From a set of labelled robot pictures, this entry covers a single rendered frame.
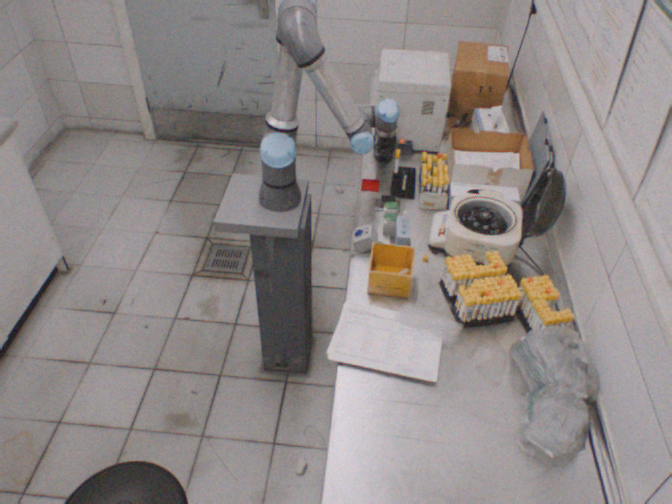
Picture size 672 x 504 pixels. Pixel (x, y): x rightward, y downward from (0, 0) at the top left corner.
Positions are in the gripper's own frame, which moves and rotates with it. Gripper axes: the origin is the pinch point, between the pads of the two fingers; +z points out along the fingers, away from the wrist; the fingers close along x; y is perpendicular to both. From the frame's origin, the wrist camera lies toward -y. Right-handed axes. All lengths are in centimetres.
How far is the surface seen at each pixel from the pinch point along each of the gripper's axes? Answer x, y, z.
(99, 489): -68, 129, -43
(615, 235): 60, 53, -66
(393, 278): 6, 63, -40
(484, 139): 38.4, -5.5, -4.3
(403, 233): 8, 45, -32
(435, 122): 19.3, -11.6, -3.9
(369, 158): -5.3, 2.0, 4.3
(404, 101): 6.3, -15.6, -10.9
